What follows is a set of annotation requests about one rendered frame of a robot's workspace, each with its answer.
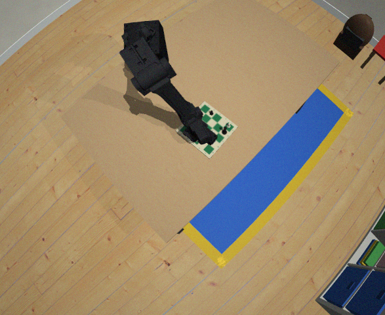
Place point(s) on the green and cream chessboard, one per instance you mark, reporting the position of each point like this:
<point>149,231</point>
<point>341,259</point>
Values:
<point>216,123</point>

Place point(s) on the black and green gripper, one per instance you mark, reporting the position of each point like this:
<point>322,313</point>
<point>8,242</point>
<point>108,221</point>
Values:
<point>187,133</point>

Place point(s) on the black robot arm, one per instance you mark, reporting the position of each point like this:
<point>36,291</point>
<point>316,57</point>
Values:
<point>154,75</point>

